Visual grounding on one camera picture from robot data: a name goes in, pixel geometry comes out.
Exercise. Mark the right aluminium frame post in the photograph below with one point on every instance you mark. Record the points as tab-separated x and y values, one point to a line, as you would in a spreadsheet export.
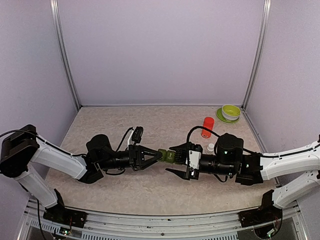
258	53

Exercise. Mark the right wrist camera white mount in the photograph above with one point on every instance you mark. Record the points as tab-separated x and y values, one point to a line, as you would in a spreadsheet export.
194	159

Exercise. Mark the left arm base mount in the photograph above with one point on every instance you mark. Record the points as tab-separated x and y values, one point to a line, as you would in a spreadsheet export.
66	216

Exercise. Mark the green pill organizer box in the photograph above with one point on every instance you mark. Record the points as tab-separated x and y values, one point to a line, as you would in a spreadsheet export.
168	156

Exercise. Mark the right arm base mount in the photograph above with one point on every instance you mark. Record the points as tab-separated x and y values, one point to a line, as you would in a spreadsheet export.
265	213

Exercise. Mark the aluminium frame post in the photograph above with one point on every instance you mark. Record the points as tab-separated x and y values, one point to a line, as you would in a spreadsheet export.
54	5
258	53

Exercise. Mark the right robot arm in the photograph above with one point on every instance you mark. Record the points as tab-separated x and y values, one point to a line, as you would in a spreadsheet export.
231	159

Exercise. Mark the orange pill bottle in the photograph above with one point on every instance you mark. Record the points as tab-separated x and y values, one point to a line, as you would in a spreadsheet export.
208	123

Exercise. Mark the front aluminium rail base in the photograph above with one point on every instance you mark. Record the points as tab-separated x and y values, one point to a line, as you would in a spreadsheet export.
100	225

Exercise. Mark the green plate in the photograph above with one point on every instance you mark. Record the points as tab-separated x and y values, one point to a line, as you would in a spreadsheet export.
223	119

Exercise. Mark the lime green bowl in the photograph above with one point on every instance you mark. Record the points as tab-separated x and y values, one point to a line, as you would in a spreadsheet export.
230	110

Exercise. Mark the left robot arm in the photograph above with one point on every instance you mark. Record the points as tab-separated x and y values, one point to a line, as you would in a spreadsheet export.
22	147

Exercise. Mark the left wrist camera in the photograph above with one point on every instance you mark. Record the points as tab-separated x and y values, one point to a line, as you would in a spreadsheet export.
135	136

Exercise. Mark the small white pill bottle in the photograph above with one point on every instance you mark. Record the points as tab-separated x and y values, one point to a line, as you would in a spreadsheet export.
210	148

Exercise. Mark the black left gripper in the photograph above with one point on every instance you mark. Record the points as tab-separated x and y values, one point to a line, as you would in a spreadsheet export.
136	157

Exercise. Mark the white bowl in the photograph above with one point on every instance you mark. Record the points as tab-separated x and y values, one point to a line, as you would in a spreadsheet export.
229	117

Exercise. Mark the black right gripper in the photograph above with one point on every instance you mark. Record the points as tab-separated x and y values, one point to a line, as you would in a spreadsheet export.
187	176

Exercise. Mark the left aluminium frame post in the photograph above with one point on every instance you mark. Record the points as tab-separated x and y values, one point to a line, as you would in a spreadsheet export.
54	5

